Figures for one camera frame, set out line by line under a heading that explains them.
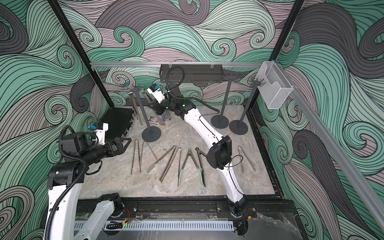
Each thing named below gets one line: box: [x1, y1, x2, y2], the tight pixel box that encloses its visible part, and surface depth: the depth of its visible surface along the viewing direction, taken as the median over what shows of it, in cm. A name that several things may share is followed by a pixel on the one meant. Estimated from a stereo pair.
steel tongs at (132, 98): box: [128, 92, 143, 126], surface depth 80 cm
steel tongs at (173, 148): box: [146, 145, 176, 183], surface depth 90 cm
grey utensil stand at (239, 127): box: [229, 78, 267, 136], surface depth 108 cm
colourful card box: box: [148, 116, 159, 126], surface depth 112 cm
